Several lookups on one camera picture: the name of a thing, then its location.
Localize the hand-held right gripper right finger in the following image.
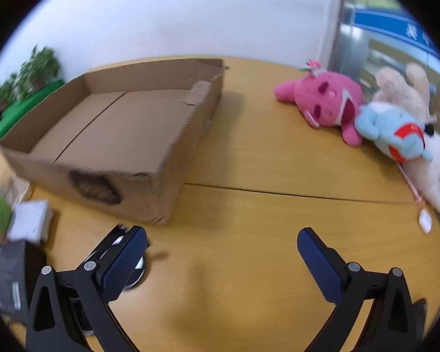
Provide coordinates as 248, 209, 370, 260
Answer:
297, 227, 425, 352

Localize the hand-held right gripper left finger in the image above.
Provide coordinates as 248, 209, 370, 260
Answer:
25, 225, 148, 352

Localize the white box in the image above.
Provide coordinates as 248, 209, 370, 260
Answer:
7, 200, 54, 243

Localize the black product box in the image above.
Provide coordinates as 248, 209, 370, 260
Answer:
0, 240, 48, 319

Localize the brown cardboard box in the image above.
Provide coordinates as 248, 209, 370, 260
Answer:
0, 58, 231, 226

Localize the wooden desktop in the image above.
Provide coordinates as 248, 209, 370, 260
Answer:
0, 56, 440, 352

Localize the clear phone case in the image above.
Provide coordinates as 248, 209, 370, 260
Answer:
7, 179, 33, 206

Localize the white plush dog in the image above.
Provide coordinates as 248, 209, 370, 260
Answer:
400, 117, 440, 214

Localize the light blue plush toy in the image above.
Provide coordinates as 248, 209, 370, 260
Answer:
354, 102, 435, 163

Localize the green table cloth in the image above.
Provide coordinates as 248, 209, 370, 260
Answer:
0, 79, 67, 153

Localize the beige plush toy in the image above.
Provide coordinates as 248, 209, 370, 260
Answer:
372, 62, 431, 118

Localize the green potted plant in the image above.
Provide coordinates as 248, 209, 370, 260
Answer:
20, 46, 61, 90
0, 75, 21, 109

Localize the blue glass wall sign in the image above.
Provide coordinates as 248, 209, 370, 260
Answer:
354, 7, 440, 57

